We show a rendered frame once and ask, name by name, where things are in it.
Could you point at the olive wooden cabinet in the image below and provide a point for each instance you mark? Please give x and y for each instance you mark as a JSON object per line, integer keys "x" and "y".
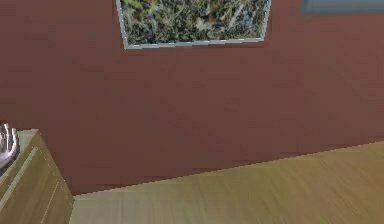
{"x": 30, "y": 186}

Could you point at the grey framed picture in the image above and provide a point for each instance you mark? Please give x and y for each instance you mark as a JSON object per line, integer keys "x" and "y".
{"x": 343, "y": 6}

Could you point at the shiny silver round object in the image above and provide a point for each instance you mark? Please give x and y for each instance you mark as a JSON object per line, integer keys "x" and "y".
{"x": 6, "y": 145}

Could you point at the framed green mottled picture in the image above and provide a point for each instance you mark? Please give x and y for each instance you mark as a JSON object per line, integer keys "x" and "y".
{"x": 195, "y": 20}

